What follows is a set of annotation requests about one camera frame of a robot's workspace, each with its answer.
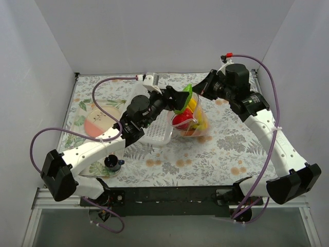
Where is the green cucumber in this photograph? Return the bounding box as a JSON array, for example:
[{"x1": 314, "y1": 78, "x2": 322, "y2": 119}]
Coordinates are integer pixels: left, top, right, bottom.
[{"x1": 174, "y1": 83, "x2": 193, "y2": 115}]

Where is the red apple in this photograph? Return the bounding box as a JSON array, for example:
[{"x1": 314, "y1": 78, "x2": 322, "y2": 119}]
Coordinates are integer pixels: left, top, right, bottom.
[{"x1": 172, "y1": 108, "x2": 193, "y2": 130}]

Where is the clear zip top bag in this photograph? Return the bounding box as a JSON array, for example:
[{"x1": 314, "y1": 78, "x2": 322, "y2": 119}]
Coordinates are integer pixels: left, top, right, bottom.
[{"x1": 167, "y1": 93, "x2": 210, "y2": 137}]

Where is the yellow banana bunch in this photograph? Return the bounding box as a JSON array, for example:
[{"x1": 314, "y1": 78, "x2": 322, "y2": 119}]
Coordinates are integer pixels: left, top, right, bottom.
[{"x1": 188, "y1": 98, "x2": 209, "y2": 131}]

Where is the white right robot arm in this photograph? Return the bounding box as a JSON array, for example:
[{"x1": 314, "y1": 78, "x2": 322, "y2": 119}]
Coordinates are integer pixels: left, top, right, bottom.
[{"x1": 192, "y1": 64, "x2": 321, "y2": 205}]

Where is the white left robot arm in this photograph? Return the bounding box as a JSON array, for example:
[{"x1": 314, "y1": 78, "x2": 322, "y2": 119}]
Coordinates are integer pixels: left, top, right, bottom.
[{"x1": 41, "y1": 85, "x2": 190, "y2": 206}]

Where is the white plastic basket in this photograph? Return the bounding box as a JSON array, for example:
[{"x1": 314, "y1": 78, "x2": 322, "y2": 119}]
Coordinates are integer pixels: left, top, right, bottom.
[{"x1": 123, "y1": 82, "x2": 173, "y2": 146}]

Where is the pink beige round plate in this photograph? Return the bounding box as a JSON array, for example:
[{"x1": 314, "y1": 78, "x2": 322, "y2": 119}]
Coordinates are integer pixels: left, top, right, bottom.
[{"x1": 84, "y1": 108, "x2": 116, "y2": 138}]

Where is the dark blue mug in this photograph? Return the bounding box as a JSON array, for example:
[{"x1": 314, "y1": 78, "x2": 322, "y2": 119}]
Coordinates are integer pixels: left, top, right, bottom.
[{"x1": 104, "y1": 154, "x2": 125, "y2": 172}]

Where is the floral table mat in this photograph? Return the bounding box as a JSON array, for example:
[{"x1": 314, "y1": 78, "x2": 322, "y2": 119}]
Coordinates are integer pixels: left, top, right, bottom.
[{"x1": 66, "y1": 75, "x2": 267, "y2": 187}]

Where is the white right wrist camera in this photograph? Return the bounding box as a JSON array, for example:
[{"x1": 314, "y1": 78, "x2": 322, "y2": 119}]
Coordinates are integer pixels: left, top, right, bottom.
[{"x1": 219, "y1": 52, "x2": 233, "y2": 73}]

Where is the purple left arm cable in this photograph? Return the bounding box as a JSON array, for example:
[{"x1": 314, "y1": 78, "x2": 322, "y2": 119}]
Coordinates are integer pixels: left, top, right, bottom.
[{"x1": 30, "y1": 75, "x2": 144, "y2": 234}]

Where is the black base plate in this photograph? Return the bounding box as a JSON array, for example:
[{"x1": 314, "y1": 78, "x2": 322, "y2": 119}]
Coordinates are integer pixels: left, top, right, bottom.
[{"x1": 79, "y1": 185, "x2": 264, "y2": 218}]

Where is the aluminium frame rail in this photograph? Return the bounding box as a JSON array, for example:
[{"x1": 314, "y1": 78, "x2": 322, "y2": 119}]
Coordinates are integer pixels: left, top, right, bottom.
[{"x1": 23, "y1": 189, "x2": 321, "y2": 246}]

